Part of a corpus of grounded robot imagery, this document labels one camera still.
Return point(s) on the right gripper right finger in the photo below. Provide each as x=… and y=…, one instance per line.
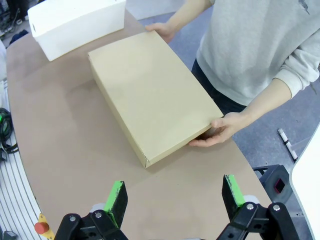
x=232, y=197

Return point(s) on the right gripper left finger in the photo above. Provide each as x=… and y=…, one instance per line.
x=117, y=205

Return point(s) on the brown cardboard shoe box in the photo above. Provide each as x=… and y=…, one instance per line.
x=150, y=95

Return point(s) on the person's right forearm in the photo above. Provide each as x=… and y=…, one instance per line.
x=190, y=12

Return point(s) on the person's left forearm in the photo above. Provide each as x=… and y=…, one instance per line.
x=265, y=100

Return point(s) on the white plastic storage box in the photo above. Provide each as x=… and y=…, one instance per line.
x=75, y=25

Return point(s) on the person's left hand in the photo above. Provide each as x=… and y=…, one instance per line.
x=230, y=125

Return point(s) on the person's right hand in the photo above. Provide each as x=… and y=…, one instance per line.
x=162, y=30

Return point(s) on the white black-banded floor bar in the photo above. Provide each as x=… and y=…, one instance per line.
x=287, y=143

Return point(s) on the white side table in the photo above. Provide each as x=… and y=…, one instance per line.
x=310, y=187

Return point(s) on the yellow emergency stop button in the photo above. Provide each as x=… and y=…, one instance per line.
x=42, y=227

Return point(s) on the dark trousers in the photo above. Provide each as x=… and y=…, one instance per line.
x=212, y=87

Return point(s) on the gray sweater torso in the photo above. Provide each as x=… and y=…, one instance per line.
x=250, y=50

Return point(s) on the slotted aluminium base plate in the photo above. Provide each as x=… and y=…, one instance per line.
x=17, y=195

